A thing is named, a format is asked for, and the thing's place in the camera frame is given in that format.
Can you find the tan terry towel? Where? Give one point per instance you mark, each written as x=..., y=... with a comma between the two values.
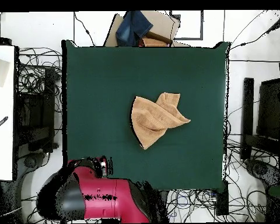
x=151, y=119

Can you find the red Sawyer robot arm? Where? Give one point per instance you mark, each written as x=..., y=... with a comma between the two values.
x=121, y=198

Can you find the white side table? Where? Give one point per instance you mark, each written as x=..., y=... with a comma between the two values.
x=2, y=151

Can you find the dark green table cloth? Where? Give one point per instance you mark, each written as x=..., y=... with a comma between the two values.
x=102, y=70

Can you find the black striped stick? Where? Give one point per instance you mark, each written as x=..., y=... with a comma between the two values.
x=0, y=124

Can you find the blue denim jeans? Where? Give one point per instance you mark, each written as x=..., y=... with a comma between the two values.
x=133, y=28

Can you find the brown cardboard box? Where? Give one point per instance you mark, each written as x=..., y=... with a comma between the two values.
x=161, y=23

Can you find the black metal frame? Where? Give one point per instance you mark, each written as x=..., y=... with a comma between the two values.
x=248, y=105
x=49, y=93

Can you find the grey square frame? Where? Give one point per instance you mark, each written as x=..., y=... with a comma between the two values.
x=201, y=25

